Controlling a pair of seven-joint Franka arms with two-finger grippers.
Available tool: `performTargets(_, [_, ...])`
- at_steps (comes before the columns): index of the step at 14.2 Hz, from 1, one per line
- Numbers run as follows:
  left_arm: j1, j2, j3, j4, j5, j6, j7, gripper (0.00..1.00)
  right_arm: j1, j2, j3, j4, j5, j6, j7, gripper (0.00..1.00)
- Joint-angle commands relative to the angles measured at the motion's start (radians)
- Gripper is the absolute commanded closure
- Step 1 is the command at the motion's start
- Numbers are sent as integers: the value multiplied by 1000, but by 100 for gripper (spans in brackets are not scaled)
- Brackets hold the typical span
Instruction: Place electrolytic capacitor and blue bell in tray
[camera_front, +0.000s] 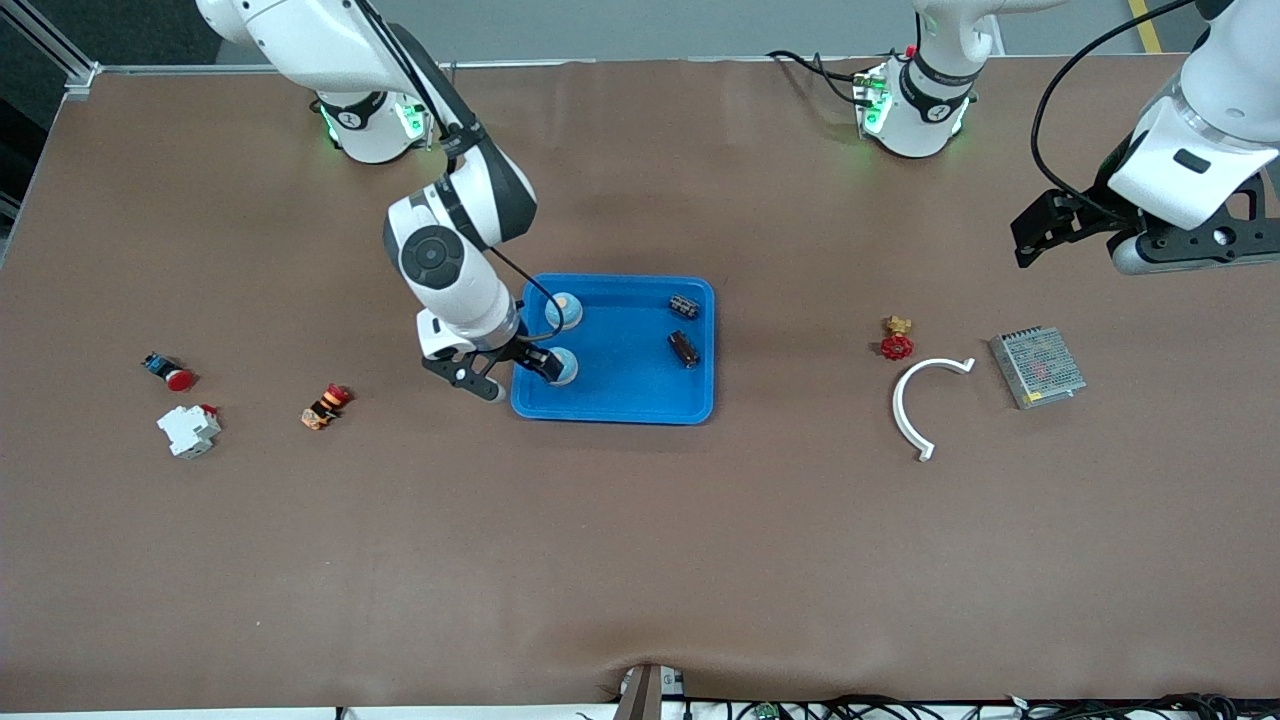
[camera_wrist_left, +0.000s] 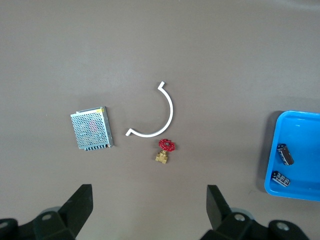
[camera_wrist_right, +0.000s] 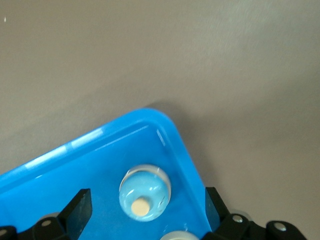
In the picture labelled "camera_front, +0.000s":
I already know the blue plastic tray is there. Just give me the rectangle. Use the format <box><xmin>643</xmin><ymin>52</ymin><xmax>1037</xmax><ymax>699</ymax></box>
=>
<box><xmin>510</xmin><ymin>274</ymin><xmax>717</xmax><ymax>426</ymax></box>

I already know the perforated metal power supply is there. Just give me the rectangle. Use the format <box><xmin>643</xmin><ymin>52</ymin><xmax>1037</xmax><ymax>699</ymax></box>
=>
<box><xmin>988</xmin><ymin>325</ymin><xmax>1088</xmax><ymax>411</ymax></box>

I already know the white circuit breaker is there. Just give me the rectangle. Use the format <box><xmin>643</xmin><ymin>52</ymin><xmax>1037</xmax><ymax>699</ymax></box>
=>
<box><xmin>156</xmin><ymin>403</ymin><xmax>223</xmax><ymax>460</ymax></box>

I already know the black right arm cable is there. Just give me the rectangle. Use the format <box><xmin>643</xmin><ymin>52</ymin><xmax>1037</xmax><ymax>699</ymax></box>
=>
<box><xmin>345</xmin><ymin>0</ymin><xmax>566</xmax><ymax>346</ymax></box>

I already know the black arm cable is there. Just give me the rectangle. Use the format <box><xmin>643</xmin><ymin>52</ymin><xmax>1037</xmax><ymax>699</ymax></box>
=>
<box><xmin>345</xmin><ymin>0</ymin><xmax>566</xmax><ymax>346</ymax></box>
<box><xmin>1030</xmin><ymin>0</ymin><xmax>1201</xmax><ymax>223</ymax></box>

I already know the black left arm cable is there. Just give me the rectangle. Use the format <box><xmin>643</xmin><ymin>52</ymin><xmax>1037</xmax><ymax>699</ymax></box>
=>
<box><xmin>1030</xmin><ymin>0</ymin><xmax>1201</xmax><ymax>223</ymax></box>

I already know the orange red emergency switch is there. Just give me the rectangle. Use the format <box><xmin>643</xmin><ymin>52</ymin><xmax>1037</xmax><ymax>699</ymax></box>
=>
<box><xmin>300</xmin><ymin>383</ymin><xmax>353</xmax><ymax>432</ymax></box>

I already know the white plastic half ring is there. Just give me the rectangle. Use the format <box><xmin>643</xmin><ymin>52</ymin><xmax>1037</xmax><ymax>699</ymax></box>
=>
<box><xmin>892</xmin><ymin>357</ymin><xmax>976</xmax><ymax>463</ymax></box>

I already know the red push button switch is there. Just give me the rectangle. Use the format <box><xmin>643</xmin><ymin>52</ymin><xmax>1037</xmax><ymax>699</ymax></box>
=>
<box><xmin>142</xmin><ymin>352</ymin><xmax>197</xmax><ymax>393</ymax></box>

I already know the metal table edge bracket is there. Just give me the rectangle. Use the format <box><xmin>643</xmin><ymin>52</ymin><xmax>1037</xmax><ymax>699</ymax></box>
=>
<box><xmin>612</xmin><ymin>662</ymin><xmax>689</xmax><ymax>720</ymax></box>

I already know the aluminium frame post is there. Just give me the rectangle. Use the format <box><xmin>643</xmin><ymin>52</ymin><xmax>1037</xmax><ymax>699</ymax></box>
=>
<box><xmin>0</xmin><ymin>0</ymin><xmax>103</xmax><ymax>101</ymax></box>

